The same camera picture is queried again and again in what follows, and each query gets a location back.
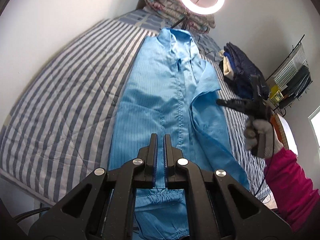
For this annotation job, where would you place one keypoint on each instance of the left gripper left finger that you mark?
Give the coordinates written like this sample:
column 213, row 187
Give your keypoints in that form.
column 146, row 165

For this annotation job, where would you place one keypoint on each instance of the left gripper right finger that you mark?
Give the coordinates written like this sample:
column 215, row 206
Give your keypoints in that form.
column 173, row 178

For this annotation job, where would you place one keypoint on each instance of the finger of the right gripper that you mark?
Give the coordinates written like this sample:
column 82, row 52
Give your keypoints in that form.
column 255, row 81
column 242, row 106

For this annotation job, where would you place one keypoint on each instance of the blue work garment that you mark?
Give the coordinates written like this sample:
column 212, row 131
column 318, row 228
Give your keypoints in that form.
column 171, row 91

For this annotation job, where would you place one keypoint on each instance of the right forearm pink sleeve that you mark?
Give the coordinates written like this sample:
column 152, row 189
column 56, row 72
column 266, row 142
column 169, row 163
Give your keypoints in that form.
column 297, row 200

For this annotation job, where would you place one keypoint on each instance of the stack of folded dark clothes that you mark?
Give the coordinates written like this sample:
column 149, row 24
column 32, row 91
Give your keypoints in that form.
column 237, row 70

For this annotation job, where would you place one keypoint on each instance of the black clothes rack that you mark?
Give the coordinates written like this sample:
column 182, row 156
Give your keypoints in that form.
column 287, row 100

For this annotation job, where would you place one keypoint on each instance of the dark hanging clothes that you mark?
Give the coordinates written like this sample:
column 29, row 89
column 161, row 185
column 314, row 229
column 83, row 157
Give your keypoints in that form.
column 298, row 83

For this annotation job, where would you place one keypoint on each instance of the right hand white glove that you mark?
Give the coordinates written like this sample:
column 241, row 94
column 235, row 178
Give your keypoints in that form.
column 255, row 131

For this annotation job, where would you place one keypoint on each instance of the yellow box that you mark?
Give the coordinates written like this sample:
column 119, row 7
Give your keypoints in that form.
column 275, row 94

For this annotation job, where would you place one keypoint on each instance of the orange box with white cover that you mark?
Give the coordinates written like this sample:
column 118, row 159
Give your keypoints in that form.
column 284, row 133

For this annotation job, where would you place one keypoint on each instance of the striped cloth on rack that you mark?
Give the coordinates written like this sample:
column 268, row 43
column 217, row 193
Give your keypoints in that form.
column 290, row 67

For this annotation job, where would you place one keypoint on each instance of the window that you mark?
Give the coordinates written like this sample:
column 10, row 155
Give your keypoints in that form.
column 314, row 120

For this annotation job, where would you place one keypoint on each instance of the black tripod stand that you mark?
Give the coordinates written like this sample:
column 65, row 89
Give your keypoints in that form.
column 184, row 20

